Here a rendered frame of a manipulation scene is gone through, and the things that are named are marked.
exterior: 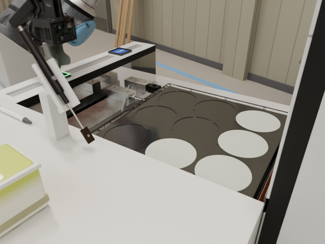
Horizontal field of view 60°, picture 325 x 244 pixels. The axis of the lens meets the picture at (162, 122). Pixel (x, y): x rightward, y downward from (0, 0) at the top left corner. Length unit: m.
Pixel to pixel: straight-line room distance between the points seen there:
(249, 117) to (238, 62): 2.68
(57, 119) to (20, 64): 0.61
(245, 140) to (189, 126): 0.13
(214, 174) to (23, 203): 0.31
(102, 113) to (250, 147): 0.38
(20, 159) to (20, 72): 0.75
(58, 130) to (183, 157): 0.23
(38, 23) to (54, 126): 0.29
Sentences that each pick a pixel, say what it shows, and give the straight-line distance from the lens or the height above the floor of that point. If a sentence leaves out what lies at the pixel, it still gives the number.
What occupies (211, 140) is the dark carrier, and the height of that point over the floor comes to 0.90.
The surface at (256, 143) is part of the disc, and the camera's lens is 0.61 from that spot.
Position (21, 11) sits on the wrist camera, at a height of 1.12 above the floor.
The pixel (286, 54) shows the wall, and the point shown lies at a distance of 3.17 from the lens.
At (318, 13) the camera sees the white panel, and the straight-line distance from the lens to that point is 0.28.
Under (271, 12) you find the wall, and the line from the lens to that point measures 3.20.
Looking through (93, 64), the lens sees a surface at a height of 0.96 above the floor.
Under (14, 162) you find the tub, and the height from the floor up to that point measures 1.03.
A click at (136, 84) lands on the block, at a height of 0.90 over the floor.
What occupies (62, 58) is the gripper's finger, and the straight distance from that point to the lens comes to 0.77.
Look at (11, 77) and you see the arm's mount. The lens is 1.09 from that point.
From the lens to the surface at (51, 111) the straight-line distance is 0.48.
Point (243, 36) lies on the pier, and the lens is 3.28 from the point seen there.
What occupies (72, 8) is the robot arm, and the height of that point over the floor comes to 1.08.
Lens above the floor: 1.23
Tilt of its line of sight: 31 degrees down
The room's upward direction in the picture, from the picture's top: straight up
